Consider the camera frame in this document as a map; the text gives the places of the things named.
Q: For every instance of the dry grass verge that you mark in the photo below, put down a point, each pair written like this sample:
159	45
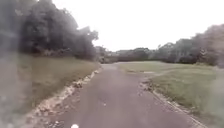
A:
46	75

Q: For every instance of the wood of dark trees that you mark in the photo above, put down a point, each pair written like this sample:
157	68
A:
50	30

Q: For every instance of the green grass field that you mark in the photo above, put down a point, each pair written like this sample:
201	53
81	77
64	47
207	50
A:
186	81

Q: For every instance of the row of distant trees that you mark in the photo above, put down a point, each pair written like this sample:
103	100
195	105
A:
186	50

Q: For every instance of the pale stone kerb strip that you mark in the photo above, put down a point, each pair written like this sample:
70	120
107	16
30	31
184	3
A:
60	100

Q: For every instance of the grey asphalt path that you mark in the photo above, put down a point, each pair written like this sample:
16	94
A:
115	100

